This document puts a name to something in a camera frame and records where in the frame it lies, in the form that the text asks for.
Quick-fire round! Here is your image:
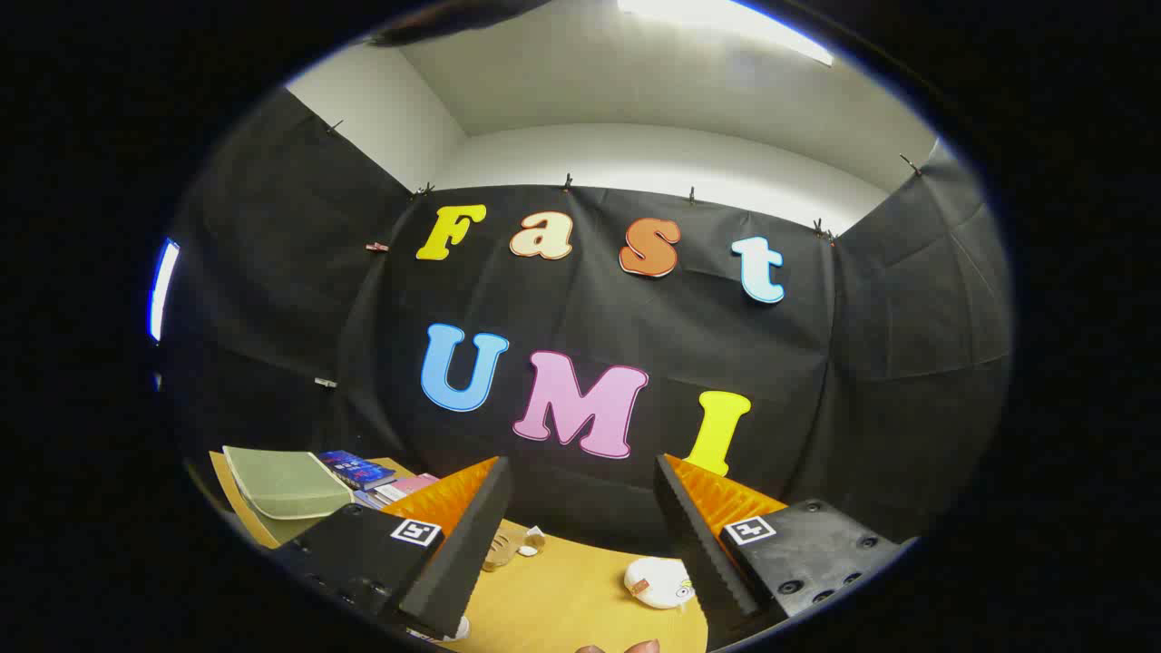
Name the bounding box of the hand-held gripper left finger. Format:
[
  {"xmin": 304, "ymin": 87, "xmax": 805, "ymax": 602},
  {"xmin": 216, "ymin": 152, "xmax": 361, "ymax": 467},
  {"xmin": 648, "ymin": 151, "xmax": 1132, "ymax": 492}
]
[{"xmin": 272, "ymin": 456, "xmax": 514, "ymax": 641}]

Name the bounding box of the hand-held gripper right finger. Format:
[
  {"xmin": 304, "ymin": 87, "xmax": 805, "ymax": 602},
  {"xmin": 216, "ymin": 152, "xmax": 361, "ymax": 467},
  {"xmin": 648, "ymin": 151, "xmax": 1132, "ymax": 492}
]
[{"xmin": 655, "ymin": 453, "xmax": 917, "ymax": 649}]

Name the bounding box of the beige fabric storage box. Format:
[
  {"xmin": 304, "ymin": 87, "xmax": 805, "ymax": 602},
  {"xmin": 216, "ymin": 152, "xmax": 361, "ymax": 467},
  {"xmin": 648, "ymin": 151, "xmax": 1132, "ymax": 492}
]
[{"xmin": 210, "ymin": 444, "xmax": 356, "ymax": 550}]

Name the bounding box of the brown bread plush toy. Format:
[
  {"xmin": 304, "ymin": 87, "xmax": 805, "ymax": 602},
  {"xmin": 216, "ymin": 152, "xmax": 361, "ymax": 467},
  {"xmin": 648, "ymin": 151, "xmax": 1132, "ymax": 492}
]
[{"xmin": 481, "ymin": 526, "xmax": 547, "ymax": 572}]

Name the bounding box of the white plush toy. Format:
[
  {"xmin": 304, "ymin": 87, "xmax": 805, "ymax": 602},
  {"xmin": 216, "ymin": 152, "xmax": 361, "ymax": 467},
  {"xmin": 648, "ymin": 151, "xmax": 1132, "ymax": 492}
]
[{"xmin": 624, "ymin": 557, "xmax": 698, "ymax": 610}]

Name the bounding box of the pink cover book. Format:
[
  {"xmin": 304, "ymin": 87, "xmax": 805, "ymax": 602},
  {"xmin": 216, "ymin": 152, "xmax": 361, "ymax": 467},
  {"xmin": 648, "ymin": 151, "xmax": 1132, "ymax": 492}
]
[{"xmin": 372, "ymin": 473, "xmax": 442, "ymax": 505}]

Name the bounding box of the dark blue book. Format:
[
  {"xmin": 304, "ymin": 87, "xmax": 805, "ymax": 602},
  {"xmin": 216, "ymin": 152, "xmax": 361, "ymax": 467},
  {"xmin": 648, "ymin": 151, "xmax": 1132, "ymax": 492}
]
[{"xmin": 317, "ymin": 451, "xmax": 397, "ymax": 492}]

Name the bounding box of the black backdrop cloth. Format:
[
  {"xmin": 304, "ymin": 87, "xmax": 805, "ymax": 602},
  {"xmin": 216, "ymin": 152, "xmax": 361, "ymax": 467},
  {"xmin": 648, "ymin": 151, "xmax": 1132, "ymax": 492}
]
[{"xmin": 159, "ymin": 86, "xmax": 1012, "ymax": 554}]

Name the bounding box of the row of black clips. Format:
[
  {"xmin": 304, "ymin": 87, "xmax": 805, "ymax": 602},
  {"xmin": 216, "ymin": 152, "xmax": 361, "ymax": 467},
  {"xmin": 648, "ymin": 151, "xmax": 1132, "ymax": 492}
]
[{"xmin": 325, "ymin": 118, "xmax": 922, "ymax": 246}]

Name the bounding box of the bright light strip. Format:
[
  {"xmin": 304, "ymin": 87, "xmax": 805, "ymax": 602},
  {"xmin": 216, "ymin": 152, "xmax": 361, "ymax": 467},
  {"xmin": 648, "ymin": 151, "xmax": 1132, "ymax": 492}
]
[{"xmin": 148, "ymin": 238, "xmax": 180, "ymax": 344}]

